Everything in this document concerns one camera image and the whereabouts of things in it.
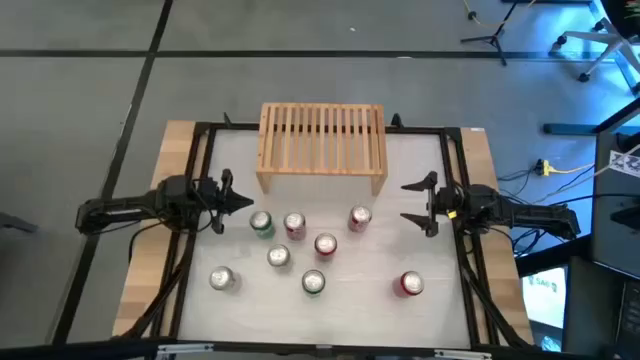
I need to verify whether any black tripod stand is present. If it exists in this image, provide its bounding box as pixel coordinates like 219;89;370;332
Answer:
459;0;521;68

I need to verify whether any black computer case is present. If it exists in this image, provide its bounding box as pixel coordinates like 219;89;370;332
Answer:
562;255;640;360

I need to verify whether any monitor screen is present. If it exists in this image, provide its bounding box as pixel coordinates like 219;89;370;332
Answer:
519;264;570;331

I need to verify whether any grey stand foot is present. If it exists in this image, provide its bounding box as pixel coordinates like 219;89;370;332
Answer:
0;211;39;235

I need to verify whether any black floor stand foot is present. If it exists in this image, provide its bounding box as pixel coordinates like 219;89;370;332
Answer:
543;122;601;137

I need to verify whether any silver Diet Coke can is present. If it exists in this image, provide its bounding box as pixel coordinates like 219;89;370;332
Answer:
266;243;293;274
208;265;239;293

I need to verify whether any wooden slatted shelf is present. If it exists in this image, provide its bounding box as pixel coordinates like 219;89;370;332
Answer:
255;102;390;197

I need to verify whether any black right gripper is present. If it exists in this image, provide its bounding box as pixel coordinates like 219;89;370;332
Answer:
399;170;462;238

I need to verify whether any red Coke Zero can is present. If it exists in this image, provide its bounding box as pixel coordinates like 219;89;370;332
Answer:
392;270;426;299
313;232;339;258

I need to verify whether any red Coca-Cola can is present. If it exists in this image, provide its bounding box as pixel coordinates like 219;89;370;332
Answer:
347;204;374;234
282;211;308;242

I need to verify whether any white office chair base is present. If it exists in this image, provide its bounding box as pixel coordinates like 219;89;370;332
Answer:
548;16;640;97

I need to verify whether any yellow extension cord plug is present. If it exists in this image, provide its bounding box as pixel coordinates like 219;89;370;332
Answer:
532;158;596;177

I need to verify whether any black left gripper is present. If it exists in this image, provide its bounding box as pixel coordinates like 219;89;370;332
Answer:
197;168;255;236

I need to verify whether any green Sprite can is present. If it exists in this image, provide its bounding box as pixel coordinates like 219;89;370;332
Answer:
301;269;327;296
249;209;276;240

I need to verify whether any yellow floor cable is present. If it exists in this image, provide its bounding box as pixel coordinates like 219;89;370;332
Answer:
462;0;537;29

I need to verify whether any black aluminium table frame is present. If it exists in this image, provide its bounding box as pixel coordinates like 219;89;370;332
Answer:
117;112;534;360

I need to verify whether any fiducial marker sheet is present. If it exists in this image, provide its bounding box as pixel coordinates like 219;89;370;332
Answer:
607;148;640;180

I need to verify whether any silver aluminium bracket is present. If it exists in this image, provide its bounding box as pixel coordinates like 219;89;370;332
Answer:
156;342;216;358
432;348;494;360

